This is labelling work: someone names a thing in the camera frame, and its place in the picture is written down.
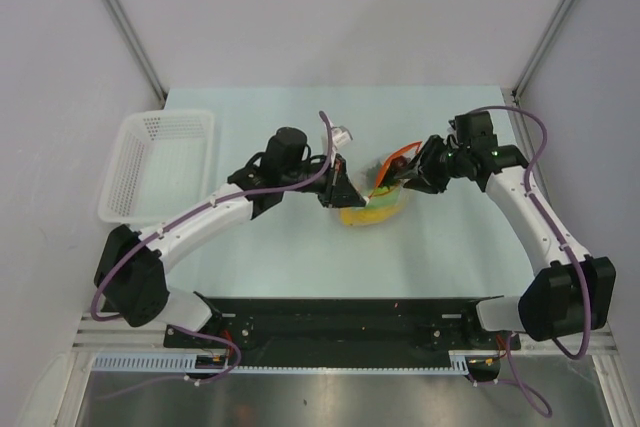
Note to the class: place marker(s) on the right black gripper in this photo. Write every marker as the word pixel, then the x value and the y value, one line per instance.
pixel 426 159

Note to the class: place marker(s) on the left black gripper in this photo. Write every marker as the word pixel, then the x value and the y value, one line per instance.
pixel 344 195

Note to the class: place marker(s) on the clear zip top bag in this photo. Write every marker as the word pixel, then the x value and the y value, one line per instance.
pixel 376 174

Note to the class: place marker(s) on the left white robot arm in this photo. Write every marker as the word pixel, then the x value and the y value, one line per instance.
pixel 132 272

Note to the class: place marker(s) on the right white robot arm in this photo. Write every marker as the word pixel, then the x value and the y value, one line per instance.
pixel 572 289

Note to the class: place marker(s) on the dark fake food piece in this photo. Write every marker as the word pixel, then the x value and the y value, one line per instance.
pixel 398 164

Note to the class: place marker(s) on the yellow fake banana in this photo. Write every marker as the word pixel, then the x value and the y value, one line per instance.
pixel 370 215

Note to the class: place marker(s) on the green fake pepper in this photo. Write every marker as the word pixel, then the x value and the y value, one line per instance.
pixel 386 195

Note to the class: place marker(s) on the white plastic basket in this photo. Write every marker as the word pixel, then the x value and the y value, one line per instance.
pixel 159 167

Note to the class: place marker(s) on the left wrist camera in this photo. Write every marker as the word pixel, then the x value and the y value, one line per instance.
pixel 340 136

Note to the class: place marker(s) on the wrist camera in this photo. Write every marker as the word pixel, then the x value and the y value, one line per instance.
pixel 340 136
pixel 474 131

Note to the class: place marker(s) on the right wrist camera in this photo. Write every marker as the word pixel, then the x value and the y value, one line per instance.
pixel 474 131

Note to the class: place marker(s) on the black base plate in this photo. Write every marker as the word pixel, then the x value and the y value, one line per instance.
pixel 345 333

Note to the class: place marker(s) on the right aluminium frame post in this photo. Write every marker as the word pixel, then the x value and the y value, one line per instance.
pixel 549 34

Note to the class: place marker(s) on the aluminium frame post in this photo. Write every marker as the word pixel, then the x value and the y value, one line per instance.
pixel 133 43
pixel 549 34

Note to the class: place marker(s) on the left aluminium frame post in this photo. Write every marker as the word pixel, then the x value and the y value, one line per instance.
pixel 133 43

